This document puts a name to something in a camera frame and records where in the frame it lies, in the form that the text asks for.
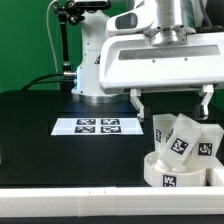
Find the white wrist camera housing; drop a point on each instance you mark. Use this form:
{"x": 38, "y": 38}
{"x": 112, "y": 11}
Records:
{"x": 129, "y": 23}

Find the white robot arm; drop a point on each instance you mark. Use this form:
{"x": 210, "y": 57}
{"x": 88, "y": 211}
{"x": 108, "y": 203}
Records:
{"x": 174, "y": 21}

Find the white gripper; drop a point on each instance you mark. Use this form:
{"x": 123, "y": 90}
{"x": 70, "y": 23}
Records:
{"x": 130, "y": 62}

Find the white round stool seat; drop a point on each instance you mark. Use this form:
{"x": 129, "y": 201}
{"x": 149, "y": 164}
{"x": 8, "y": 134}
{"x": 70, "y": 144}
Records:
{"x": 157, "y": 178}

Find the black camera stand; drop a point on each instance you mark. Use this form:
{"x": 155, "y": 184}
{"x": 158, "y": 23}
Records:
{"x": 69, "y": 13}

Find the white front obstacle rail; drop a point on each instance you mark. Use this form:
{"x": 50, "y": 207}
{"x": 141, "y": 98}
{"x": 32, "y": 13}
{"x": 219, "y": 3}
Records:
{"x": 110, "y": 201}

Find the white sheet with tags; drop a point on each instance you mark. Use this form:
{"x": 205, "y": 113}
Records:
{"x": 96, "y": 126}

